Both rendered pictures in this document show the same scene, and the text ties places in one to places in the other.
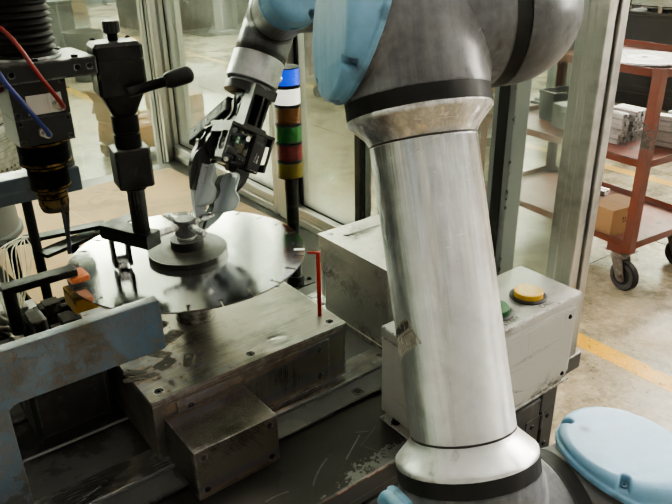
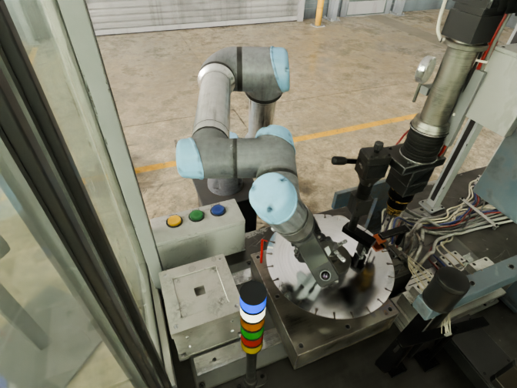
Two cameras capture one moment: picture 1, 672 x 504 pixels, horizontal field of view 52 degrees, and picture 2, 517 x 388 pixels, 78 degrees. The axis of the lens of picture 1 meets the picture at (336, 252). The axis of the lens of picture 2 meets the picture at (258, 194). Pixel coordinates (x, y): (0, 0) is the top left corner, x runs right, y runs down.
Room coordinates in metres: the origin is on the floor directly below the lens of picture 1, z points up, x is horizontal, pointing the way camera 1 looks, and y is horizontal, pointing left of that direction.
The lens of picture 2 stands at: (1.44, 0.15, 1.63)
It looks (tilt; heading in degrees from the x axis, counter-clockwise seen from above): 41 degrees down; 194
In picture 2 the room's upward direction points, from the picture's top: 2 degrees clockwise
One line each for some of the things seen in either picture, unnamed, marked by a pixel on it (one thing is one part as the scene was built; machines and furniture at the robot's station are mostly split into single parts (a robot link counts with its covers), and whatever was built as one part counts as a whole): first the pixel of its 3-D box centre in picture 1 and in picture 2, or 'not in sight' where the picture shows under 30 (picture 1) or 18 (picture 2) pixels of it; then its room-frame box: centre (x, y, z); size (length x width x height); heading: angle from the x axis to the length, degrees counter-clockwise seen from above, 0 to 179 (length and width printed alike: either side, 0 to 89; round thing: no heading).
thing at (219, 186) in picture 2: not in sight; (225, 175); (0.45, -0.24, 0.80); 0.15 x 0.15 x 0.10
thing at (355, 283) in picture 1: (392, 278); (202, 305); (1.04, -0.09, 0.82); 0.18 x 0.18 x 0.15; 37
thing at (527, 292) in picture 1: (527, 296); (174, 222); (0.84, -0.27, 0.90); 0.04 x 0.04 x 0.02
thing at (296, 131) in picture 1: (288, 132); (252, 324); (1.16, 0.08, 1.05); 0.05 x 0.04 x 0.03; 37
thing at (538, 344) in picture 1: (481, 354); (200, 235); (0.81, -0.20, 0.82); 0.28 x 0.11 x 0.15; 127
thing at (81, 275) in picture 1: (48, 298); (388, 239); (0.77, 0.37, 0.95); 0.10 x 0.03 x 0.07; 127
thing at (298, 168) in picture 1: (290, 167); (251, 339); (1.16, 0.08, 0.98); 0.05 x 0.04 x 0.03; 37
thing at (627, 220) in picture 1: (589, 141); not in sight; (2.92, -1.12, 0.50); 0.92 x 0.51 x 0.99; 32
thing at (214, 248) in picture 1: (187, 245); (329, 255); (0.89, 0.21, 0.96); 0.11 x 0.11 x 0.03
